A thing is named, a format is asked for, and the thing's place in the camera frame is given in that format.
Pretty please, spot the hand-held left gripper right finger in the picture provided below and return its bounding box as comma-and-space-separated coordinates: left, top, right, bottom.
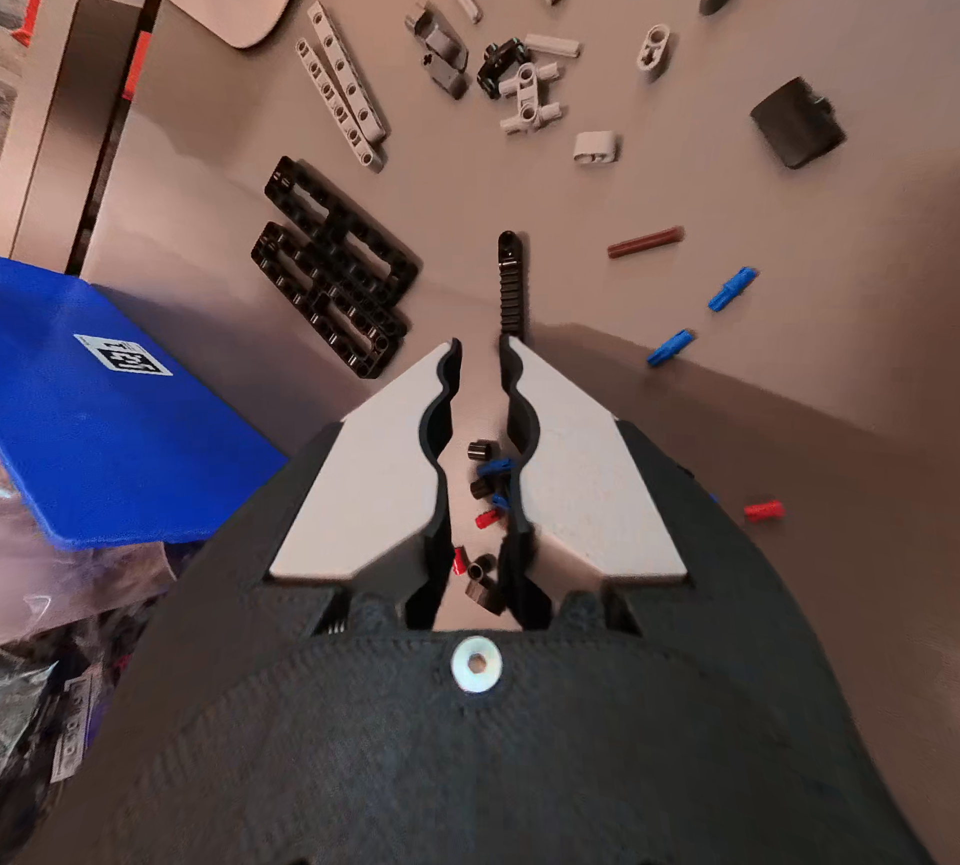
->
497, 334, 690, 631

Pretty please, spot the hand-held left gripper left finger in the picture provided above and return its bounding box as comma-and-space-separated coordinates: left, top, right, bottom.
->
268, 337, 464, 631

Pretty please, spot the pile of small lego pins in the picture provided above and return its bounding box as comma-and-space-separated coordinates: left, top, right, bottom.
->
450, 439, 520, 617

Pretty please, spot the long blue lego pin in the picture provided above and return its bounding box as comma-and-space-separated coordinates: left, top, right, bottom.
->
707, 266, 760, 314
646, 328, 697, 368

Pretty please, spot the black lego gear rack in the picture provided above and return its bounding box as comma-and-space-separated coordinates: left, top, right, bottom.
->
497, 229, 531, 343

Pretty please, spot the brown lego axle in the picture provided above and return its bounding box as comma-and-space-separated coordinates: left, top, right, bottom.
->
606, 226, 686, 261

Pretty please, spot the light grey two-hole lego beam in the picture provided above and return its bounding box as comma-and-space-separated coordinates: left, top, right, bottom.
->
573, 130, 621, 166

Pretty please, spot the light grey lego cross connector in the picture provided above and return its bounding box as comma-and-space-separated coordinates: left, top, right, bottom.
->
498, 61, 564, 135

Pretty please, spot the black curved lego panel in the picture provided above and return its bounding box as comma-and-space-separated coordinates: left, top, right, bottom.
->
750, 76, 847, 170

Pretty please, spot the dark grey angled lego piece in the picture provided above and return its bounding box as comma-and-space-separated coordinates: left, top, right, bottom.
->
405, 6, 470, 67
427, 55, 470, 101

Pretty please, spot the black lego connector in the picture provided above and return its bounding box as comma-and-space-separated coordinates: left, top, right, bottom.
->
477, 38, 531, 100

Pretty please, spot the blue plastic bin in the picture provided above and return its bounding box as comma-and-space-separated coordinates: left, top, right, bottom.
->
0, 257, 290, 553

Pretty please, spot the clear plastic bag of parts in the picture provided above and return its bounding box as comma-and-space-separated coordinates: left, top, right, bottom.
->
0, 463, 204, 836

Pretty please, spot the black lego frame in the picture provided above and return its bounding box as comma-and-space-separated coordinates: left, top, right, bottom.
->
264, 156, 421, 315
251, 221, 410, 379

